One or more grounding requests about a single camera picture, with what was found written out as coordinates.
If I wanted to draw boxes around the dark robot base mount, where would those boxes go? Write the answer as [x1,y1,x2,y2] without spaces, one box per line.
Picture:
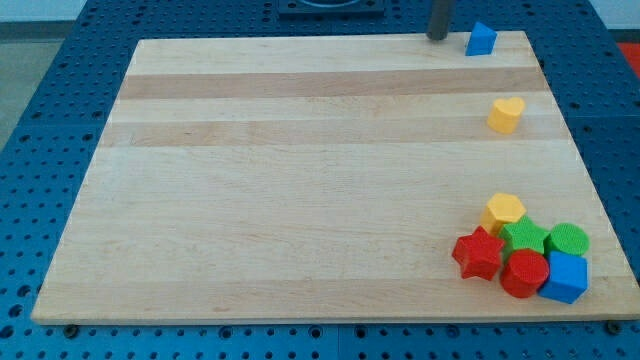
[275,0,385,17]

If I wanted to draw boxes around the yellow hexagon block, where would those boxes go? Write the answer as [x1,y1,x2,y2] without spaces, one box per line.
[480,193,527,236]

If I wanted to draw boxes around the wooden board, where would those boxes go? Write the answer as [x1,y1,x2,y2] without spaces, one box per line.
[31,31,639,325]

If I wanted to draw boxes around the red star block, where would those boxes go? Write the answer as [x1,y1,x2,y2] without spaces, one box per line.
[451,226,505,281]

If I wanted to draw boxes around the blue cube block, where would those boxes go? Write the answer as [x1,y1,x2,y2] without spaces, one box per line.
[538,251,589,304]

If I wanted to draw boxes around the red cylinder block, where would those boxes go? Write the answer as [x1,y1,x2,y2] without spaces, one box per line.
[500,249,550,298]

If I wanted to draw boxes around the green star block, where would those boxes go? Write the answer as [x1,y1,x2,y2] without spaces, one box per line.
[499,215,550,260]

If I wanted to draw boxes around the green cylinder block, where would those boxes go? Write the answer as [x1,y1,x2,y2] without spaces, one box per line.
[544,223,590,256]

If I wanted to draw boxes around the blue triangle block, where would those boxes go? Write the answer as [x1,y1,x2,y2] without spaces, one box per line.
[465,22,497,56]

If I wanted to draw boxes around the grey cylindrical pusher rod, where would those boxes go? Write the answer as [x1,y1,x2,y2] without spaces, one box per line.
[426,0,456,41]

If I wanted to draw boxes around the yellow heart block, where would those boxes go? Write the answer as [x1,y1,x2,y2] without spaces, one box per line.
[487,97,526,134]

